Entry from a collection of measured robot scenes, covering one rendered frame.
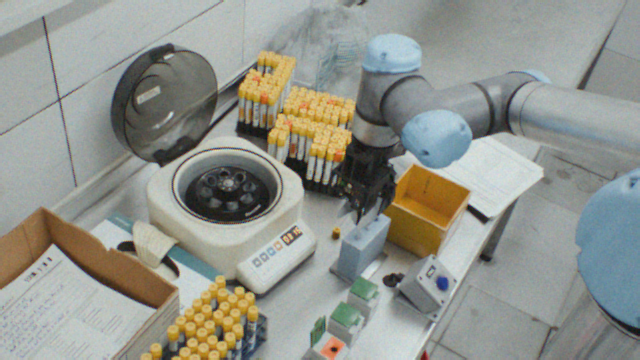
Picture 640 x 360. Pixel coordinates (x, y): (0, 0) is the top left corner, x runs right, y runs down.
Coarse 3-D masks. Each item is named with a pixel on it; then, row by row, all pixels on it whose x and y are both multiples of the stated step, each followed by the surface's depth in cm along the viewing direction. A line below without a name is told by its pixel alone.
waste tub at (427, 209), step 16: (400, 176) 131; (416, 176) 136; (432, 176) 133; (400, 192) 135; (416, 192) 138; (432, 192) 136; (448, 192) 133; (464, 192) 131; (400, 208) 125; (416, 208) 138; (432, 208) 138; (448, 208) 136; (464, 208) 131; (400, 224) 127; (416, 224) 125; (432, 224) 123; (448, 224) 123; (400, 240) 130; (416, 240) 127; (432, 240) 125; (448, 240) 132
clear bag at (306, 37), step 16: (320, 0) 161; (304, 16) 157; (320, 16) 158; (288, 32) 157; (304, 32) 156; (320, 32) 156; (272, 48) 157; (288, 48) 156; (304, 48) 155; (320, 48) 156; (336, 48) 167; (304, 64) 155; (320, 64) 156; (336, 64) 168; (304, 80) 157; (320, 80) 158
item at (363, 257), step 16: (384, 224) 121; (352, 240) 117; (368, 240) 118; (384, 240) 126; (352, 256) 118; (368, 256) 122; (384, 256) 127; (336, 272) 123; (352, 272) 121; (368, 272) 124
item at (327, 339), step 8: (328, 336) 105; (320, 344) 104; (328, 344) 104; (336, 344) 104; (344, 344) 105; (312, 352) 104; (320, 352) 103; (328, 352) 103; (336, 352) 103; (344, 352) 104
